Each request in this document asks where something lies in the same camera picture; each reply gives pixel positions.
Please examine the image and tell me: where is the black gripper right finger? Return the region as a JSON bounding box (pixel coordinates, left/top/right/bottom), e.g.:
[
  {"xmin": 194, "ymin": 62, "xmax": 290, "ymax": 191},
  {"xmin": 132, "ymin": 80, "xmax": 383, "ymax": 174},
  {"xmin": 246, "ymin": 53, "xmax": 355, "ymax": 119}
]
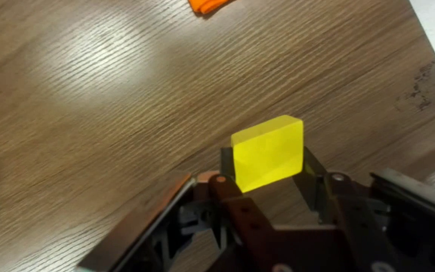
[{"xmin": 293, "ymin": 148, "xmax": 406, "ymax": 272}]

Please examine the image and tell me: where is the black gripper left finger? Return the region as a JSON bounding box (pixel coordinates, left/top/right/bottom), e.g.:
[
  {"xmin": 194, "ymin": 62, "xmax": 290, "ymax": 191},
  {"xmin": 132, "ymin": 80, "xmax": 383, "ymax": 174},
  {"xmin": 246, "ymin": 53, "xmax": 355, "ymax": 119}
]
[{"xmin": 194, "ymin": 147, "xmax": 309, "ymax": 272}]

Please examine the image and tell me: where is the yellow block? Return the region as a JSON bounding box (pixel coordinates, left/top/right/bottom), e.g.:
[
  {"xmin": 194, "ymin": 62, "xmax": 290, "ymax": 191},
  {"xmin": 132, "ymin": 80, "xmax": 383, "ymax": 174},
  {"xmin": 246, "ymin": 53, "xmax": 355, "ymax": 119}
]
[{"xmin": 231, "ymin": 115, "xmax": 303, "ymax": 192}]

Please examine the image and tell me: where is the folded orange cloth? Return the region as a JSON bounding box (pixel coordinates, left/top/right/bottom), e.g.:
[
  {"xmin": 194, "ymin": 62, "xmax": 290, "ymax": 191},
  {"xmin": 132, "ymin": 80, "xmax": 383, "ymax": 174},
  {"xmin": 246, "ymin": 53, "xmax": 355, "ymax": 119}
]
[{"xmin": 188, "ymin": 0, "xmax": 232, "ymax": 15}]

